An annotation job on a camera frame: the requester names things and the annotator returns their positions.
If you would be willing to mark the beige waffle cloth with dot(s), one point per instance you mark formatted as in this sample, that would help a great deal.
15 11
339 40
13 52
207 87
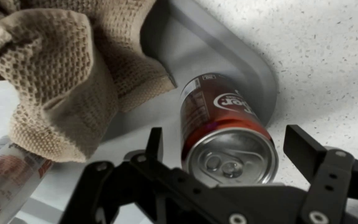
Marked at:
63 75

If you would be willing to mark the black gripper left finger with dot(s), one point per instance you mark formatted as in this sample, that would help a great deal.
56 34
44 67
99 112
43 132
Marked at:
156 143

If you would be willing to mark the grey plastic tray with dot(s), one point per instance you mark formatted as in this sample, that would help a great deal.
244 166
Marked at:
237 54

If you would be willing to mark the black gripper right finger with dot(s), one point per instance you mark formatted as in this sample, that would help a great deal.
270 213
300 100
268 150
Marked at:
308 151

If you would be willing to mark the red soda can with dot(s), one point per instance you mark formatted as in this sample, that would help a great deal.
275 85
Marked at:
221 112

